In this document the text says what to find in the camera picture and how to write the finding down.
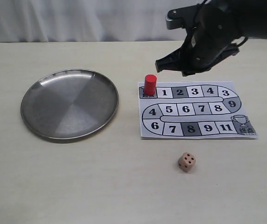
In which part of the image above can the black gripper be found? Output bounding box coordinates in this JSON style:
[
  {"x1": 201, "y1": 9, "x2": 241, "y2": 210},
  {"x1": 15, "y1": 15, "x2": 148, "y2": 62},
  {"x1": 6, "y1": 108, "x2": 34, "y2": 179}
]
[{"x1": 155, "y1": 4, "x2": 240, "y2": 77}]

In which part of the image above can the red cylinder game piece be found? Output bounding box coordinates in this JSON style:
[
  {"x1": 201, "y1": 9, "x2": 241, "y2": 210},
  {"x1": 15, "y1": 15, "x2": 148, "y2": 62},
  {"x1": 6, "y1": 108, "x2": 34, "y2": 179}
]
[{"x1": 144, "y1": 74, "x2": 157, "y2": 96}]

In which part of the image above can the wooden die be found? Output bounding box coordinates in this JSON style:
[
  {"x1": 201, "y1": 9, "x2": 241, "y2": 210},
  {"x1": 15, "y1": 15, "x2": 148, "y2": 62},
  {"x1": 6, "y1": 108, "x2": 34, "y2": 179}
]
[{"x1": 178, "y1": 152, "x2": 196, "y2": 173}]

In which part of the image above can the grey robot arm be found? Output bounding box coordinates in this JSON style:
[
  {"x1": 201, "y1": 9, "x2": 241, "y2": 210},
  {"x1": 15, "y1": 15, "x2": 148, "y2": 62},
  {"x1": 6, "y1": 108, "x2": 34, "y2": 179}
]
[{"x1": 155, "y1": 0, "x2": 267, "y2": 77}]

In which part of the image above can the paper number game board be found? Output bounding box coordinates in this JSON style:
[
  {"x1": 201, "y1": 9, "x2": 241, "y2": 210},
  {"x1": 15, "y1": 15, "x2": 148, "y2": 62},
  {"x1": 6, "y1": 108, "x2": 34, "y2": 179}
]
[{"x1": 138, "y1": 81, "x2": 258, "y2": 139}]

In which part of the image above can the round stainless steel plate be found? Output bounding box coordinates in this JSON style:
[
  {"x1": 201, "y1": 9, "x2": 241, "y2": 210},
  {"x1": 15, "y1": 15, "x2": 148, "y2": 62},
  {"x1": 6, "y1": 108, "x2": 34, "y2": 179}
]
[{"x1": 20, "y1": 69, "x2": 119, "y2": 142}]

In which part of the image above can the white backdrop curtain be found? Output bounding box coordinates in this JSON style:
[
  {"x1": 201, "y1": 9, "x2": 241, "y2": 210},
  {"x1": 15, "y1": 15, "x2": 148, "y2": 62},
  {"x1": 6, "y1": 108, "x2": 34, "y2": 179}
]
[{"x1": 0, "y1": 0, "x2": 197, "y2": 42}]

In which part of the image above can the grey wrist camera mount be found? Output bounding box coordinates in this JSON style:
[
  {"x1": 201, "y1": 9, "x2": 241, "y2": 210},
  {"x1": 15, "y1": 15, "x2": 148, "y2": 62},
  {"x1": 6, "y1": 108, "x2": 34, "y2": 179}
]
[{"x1": 165, "y1": 4, "x2": 199, "y2": 30}]

